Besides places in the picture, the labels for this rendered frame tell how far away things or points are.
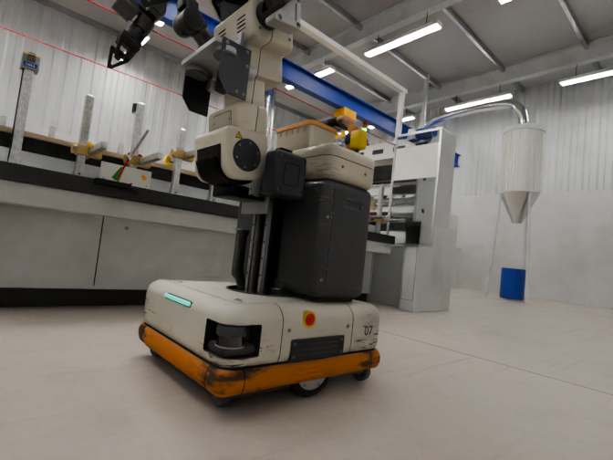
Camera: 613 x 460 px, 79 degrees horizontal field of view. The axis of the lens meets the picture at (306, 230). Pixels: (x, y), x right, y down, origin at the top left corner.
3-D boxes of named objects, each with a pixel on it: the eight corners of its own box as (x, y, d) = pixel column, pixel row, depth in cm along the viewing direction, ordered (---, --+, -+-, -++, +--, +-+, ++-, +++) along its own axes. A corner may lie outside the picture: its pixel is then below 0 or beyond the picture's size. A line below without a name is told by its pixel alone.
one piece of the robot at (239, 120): (245, 196, 154) (245, 46, 152) (306, 192, 126) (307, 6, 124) (184, 193, 136) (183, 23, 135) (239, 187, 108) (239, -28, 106)
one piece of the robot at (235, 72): (215, 120, 138) (223, 65, 140) (257, 104, 118) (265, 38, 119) (173, 106, 128) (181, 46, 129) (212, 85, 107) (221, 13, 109)
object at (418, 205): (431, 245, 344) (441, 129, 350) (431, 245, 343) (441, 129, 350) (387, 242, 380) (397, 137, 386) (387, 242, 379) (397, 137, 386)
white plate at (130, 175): (150, 189, 212) (151, 172, 212) (98, 179, 194) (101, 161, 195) (149, 189, 212) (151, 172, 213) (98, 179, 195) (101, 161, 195)
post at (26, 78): (20, 164, 173) (35, 70, 176) (6, 162, 170) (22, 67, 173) (19, 165, 176) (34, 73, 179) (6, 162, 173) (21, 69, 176)
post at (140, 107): (133, 187, 207) (145, 103, 210) (127, 186, 205) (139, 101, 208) (131, 187, 210) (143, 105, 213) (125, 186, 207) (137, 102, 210)
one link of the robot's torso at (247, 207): (254, 216, 144) (261, 153, 145) (302, 215, 123) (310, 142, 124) (188, 204, 126) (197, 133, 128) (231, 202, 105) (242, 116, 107)
